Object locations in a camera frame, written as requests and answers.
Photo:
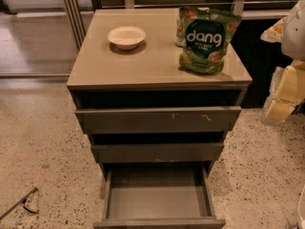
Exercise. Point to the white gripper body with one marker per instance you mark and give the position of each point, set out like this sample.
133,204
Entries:
294,35

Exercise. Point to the green rice chip bag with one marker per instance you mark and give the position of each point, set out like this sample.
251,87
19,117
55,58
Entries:
207,35

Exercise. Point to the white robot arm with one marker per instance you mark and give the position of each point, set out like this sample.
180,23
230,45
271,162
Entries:
290,33

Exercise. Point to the grey top drawer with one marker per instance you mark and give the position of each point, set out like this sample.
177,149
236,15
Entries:
158,120

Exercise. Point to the grey drawer cabinet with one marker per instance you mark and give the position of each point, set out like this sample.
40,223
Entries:
149,76

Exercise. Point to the grey middle drawer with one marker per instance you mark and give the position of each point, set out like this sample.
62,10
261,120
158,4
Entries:
157,152

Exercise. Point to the grey open bottom drawer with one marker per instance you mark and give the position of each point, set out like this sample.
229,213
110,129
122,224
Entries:
158,197

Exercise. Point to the white soda can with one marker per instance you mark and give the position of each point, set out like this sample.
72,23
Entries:
179,35

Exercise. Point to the white bowl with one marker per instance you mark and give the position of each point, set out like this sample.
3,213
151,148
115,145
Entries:
126,37

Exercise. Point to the metal strip on floor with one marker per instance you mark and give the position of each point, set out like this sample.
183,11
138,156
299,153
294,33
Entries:
18,202

